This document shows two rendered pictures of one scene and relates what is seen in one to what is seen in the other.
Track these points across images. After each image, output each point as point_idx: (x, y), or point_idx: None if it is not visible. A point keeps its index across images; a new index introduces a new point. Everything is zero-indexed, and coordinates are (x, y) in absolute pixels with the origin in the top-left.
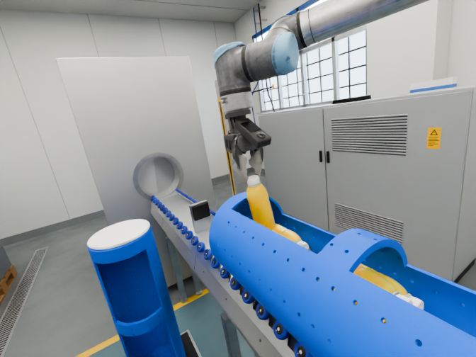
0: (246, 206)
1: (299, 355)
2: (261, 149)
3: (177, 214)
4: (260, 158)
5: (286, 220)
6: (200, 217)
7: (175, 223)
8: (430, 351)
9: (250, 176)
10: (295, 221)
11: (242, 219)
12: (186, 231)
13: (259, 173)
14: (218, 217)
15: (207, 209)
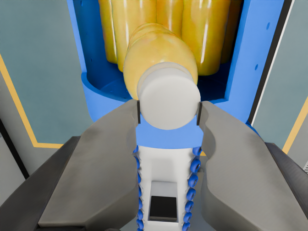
0: None
1: None
2: (17, 222)
3: (171, 230)
4: (78, 157)
5: (87, 58)
6: (168, 198)
7: (189, 213)
8: None
9: (167, 122)
10: (79, 29)
11: (256, 18)
12: (189, 189)
13: (126, 103)
14: (244, 114)
15: (154, 206)
